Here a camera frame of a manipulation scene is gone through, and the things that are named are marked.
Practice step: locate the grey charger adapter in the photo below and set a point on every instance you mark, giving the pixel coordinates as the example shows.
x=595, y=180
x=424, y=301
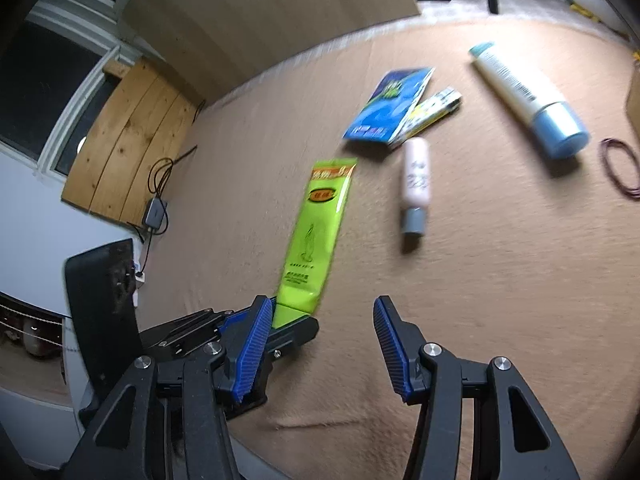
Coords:
x=154, y=216

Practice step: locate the white tube with blue cap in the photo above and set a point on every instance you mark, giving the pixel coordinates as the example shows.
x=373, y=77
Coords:
x=525, y=90

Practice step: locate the blue printed packet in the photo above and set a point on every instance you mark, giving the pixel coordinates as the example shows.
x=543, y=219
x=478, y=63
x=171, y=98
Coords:
x=387, y=105

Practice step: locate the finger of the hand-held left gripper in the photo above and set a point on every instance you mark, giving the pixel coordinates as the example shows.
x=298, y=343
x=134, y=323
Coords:
x=295, y=335
x=190, y=327

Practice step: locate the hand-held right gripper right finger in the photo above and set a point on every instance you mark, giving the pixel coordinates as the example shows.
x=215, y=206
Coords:
x=392, y=355

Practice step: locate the white and yellow packet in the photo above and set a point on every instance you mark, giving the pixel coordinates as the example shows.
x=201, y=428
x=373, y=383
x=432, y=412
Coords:
x=435, y=107

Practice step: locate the white power strip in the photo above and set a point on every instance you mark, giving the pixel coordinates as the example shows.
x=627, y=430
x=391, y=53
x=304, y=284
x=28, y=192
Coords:
x=137, y=287

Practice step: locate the white window frame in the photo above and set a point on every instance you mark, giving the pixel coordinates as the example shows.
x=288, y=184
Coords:
x=65, y=75

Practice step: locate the pink bottle with grey cap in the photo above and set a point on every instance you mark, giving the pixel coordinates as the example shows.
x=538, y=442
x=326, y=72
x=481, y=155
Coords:
x=416, y=175

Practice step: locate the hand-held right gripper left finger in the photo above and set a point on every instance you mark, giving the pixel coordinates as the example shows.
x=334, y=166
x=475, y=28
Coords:
x=252, y=355

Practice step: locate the green tube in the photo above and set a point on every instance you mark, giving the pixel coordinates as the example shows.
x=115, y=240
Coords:
x=317, y=230

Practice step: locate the light plywood board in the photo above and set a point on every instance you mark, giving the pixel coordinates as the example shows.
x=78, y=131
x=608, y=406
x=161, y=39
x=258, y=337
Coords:
x=275, y=20

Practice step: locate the pine wood board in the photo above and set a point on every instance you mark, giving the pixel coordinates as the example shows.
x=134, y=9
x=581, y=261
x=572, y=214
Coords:
x=130, y=145

